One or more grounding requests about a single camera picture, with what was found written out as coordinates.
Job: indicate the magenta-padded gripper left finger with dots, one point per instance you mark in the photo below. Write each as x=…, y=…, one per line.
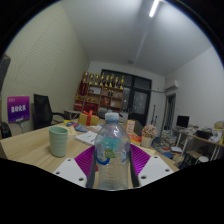
x=85, y=161

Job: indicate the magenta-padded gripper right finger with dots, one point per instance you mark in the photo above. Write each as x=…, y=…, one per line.
x=140, y=159

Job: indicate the clear plastic water bottle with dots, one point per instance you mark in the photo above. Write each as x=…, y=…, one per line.
x=112, y=160

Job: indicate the potted pink flowers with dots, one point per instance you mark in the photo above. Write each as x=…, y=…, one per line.
x=149, y=132

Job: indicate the pale green ribbed cup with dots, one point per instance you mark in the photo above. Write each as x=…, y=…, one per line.
x=58, y=141

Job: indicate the pale yellow notepad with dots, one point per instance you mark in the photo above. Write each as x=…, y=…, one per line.
x=70, y=131

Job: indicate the orange standing card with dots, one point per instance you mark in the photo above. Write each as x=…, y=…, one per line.
x=130, y=126

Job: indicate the blue red picture book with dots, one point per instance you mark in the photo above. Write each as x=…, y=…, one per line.
x=79, y=127

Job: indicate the book pile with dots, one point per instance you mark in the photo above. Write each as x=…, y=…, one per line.
x=170, y=141

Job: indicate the yellow gift box red ribbon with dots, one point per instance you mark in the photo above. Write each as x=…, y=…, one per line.
x=87, y=120

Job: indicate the black tripod stand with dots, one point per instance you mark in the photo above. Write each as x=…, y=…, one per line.
x=154, y=116

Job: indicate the wooden stool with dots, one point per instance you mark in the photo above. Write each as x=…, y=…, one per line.
x=193, y=154

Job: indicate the black computer monitor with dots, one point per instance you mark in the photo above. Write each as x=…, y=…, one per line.
x=183, y=121

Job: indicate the black framed glass door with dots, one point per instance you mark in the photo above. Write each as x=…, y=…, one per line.
x=140, y=101

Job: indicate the white round stool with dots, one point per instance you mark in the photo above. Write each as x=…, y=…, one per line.
x=202, y=159

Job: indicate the wooden shelf unit with trophies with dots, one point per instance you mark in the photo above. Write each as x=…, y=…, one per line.
x=100, y=96

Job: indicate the black mesh office chair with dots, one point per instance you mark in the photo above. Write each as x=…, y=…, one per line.
x=41, y=110

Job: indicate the black bag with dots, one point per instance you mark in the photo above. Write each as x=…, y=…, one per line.
x=204, y=134

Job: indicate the wooden side desk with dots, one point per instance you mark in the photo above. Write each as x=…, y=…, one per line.
x=206, y=140

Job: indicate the purple sign board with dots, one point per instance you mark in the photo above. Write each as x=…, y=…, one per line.
x=18, y=109

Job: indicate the black chair armrest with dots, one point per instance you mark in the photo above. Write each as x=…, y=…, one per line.
x=4, y=130

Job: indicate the long ceiling light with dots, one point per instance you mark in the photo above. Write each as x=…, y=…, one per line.
x=154, y=8

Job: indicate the white wall air conditioner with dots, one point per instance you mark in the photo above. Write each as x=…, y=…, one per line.
x=171, y=85

